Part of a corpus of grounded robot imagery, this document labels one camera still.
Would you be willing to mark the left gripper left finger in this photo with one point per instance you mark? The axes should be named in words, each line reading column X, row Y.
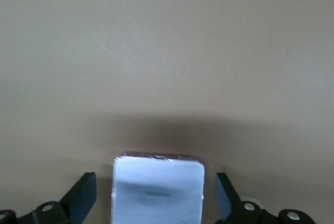
column 75, row 200

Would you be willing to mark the white lavender flip phone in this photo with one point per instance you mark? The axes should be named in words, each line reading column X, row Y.
column 156, row 182

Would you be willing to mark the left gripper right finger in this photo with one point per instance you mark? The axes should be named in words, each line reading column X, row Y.
column 227, row 203

